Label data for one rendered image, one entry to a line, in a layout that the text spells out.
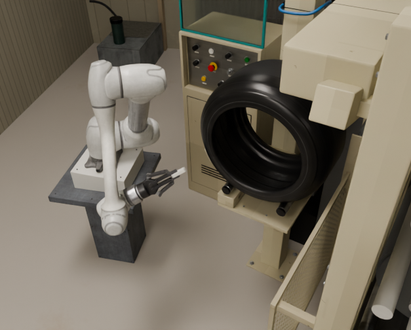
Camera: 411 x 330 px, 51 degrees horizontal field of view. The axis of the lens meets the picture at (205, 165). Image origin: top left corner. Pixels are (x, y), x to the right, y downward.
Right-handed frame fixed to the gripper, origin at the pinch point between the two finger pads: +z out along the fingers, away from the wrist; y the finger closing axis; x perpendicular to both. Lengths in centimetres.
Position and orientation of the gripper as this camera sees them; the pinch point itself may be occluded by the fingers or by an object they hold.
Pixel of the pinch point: (178, 172)
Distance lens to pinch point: 198.5
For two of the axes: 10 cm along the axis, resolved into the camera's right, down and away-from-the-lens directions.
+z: 8.9, -4.5, -0.7
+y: 4.4, 8.3, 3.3
